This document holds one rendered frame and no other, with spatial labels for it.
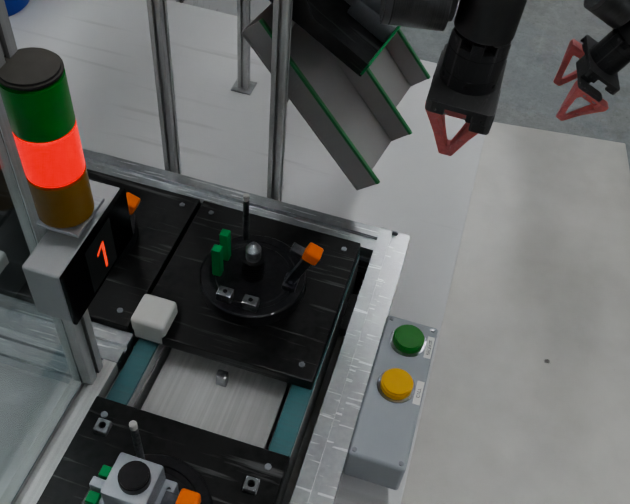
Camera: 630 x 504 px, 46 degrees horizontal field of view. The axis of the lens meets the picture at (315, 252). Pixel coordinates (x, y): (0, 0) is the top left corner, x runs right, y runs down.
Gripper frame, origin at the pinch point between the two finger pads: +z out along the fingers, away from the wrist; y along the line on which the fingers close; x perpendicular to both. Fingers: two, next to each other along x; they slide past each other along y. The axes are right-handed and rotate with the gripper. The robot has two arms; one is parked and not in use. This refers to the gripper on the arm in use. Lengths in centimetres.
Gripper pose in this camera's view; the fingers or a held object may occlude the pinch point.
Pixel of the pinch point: (446, 147)
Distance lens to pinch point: 82.5
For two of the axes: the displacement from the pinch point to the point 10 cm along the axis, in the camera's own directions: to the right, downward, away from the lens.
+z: -1.0, 6.4, 7.6
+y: -2.9, 7.1, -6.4
